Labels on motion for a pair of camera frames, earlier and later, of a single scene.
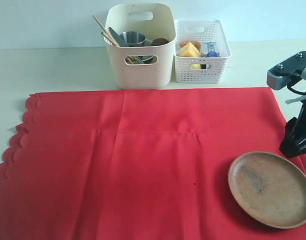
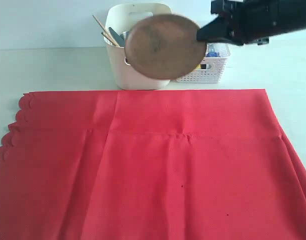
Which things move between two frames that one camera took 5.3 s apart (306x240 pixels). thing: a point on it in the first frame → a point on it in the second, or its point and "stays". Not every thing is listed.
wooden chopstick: x=110 y=39 stays
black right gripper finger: x=289 y=147 → x=218 y=28
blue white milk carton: x=211 y=52 stays
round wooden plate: x=271 y=190 → x=164 y=46
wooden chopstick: x=111 y=37 stays
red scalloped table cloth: x=139 y=164 stays
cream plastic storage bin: x=147 y=67 stays
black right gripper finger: x=305 y=145 → x=226 y=41
